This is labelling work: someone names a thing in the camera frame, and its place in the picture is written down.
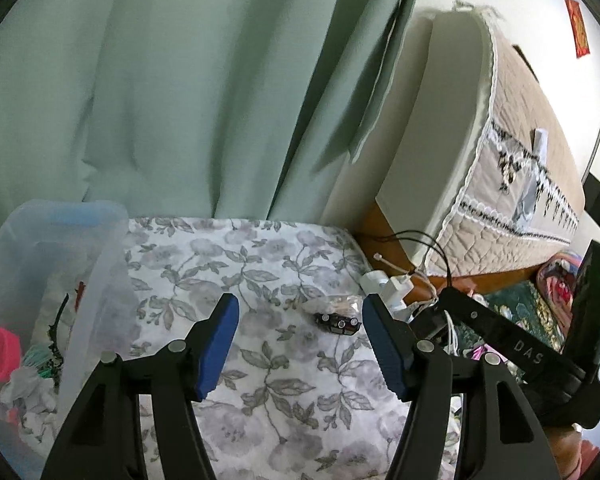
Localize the red wall sticker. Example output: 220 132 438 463
565 0 591 58

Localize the green curtain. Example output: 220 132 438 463
0 0 415 226

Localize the black rhinestone headband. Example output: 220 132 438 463
47 294 69 388

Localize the dark green floral blanket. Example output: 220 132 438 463
483 281 565 353

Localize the teal hair clip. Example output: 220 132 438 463
21 344 54 378

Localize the white power strip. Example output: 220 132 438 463
360 270 438 323

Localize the clear plastic storage box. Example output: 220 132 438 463
0 200 138 479

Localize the black cable loop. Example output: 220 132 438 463
369 228 452 291

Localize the beige quilted mattress cover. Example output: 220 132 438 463
324 1 586 281

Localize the black rhinestone hair clip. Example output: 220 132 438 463
314 313 361 336

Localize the floral white quilt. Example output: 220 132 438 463
125 217 408 479

